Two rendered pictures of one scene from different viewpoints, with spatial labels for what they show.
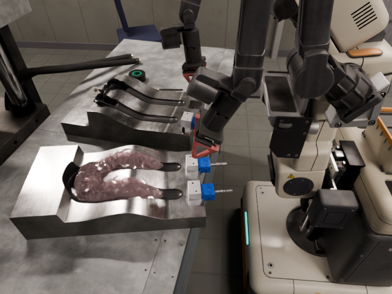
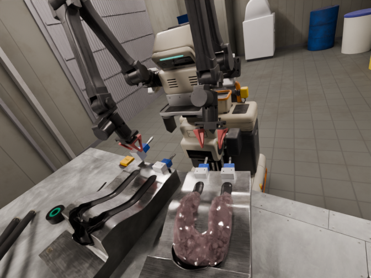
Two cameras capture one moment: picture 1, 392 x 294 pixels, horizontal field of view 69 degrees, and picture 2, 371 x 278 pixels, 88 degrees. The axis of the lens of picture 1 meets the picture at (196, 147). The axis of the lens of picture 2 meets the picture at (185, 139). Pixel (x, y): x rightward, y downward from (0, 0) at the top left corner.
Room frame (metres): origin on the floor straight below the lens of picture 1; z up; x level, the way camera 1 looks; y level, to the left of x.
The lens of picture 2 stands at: (0.36, 0.55, 1.40)
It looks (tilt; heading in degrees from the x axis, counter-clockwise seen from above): 31 degrees down; 299
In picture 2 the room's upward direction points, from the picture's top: 16 degrees counter-clockwise
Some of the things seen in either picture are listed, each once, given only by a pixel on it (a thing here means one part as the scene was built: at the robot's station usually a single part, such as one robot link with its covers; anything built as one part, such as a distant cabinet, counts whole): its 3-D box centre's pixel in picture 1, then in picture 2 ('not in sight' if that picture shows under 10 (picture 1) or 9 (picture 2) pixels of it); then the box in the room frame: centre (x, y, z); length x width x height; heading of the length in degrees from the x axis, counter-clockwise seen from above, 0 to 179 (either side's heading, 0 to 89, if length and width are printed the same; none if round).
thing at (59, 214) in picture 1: (119, 185); (206, 226); (0.55, 0.23, 0.85); 0.50 x 0.26 x 0.11; 95
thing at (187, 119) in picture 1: (200, 123); (167, 162); (0.80, -0.02, 0.89); 0.13 x 0.05 x 0.05; 77
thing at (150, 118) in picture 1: (136, 100); (114, 197); (0.90, 0.22, 0.92); 0.35 x 0.16 x 0.09; 77
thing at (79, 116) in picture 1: (135, 109); (115, 208); (0.92, 0.24, 0.87); 0.50 x 0.26 x 0.14; 77
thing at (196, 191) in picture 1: (210, 191); (229, 167); (0.52, -0.04, 0.85); 0.13 x 0.05 x 0.05; 95
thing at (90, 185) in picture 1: (118, 174); (202, 217); (0.56, 0.23, 0.90); 0.26 x 0.18 x 0.08; 95
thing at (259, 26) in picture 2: not in sight; (259, 28); (0.62, -5.66, 0.73); 0.76 x 0.63 x 1.47; 176
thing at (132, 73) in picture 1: (137, 76); (57, 214); (1.25, 0.29, 0.82); 0.08 x 0.08 x 0.04
